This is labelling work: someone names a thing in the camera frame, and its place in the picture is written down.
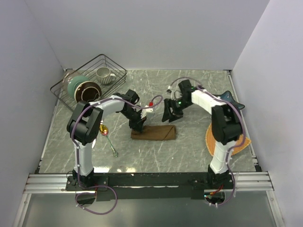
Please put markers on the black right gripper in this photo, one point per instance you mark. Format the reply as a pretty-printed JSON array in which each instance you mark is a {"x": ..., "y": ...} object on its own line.
[{"x": 167, "y": 113}]

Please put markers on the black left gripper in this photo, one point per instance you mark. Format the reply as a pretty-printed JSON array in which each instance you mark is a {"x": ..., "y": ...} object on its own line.
[{"x": 138, "y": 125}]

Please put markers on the brown cloth napkin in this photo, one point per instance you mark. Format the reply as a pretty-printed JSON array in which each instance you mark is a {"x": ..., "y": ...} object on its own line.
[{"x": 156, "y": 132}]

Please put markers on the iridescent spoon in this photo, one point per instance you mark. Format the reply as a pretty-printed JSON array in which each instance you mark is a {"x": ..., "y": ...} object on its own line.
[{"x": 104, "y": 131}]

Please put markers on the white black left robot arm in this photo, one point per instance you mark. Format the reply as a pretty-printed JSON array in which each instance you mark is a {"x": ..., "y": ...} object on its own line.
[{"x": 84, "y": 126}]

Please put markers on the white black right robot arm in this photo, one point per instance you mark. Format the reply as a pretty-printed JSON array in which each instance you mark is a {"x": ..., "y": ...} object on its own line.
[{"x": 226, "y": 124}]

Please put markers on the orange woven placemat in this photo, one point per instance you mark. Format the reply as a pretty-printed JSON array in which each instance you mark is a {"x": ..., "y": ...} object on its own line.
[{"x": 210, "y": 142}]

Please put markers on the brown ceramic bowl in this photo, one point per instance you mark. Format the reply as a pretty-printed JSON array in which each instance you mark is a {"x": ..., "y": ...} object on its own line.
[{"x": 87, "y": 91}]

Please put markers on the blue star-shaped dish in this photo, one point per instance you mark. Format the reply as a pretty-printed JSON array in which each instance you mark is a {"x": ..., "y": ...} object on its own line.
[{"x": 227, "y": 96}]

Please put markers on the striped ceramic mug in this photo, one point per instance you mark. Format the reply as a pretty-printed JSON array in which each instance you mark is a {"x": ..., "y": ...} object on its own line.
[{"x": 105, "y": 76}]

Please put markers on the green ceramic bowl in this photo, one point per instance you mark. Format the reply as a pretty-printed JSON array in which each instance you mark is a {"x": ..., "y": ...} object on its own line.
[{"x": 74, "y": 83}]

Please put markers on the clear glass jar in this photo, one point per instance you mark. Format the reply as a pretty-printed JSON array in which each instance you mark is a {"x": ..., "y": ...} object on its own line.
[{"x": 68, "y": 76}]

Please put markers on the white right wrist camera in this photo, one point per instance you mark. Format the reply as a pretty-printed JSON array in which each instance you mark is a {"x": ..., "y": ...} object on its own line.
[{"x": 174, "y": 94}]

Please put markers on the black wire dish rack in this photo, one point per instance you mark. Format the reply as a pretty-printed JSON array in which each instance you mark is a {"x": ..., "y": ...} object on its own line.
[{"x": 89, "y": 70}]

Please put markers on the aluminium frame rail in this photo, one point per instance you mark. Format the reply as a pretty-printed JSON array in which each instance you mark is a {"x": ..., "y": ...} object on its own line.
[{"x": 242, "y": 181}]

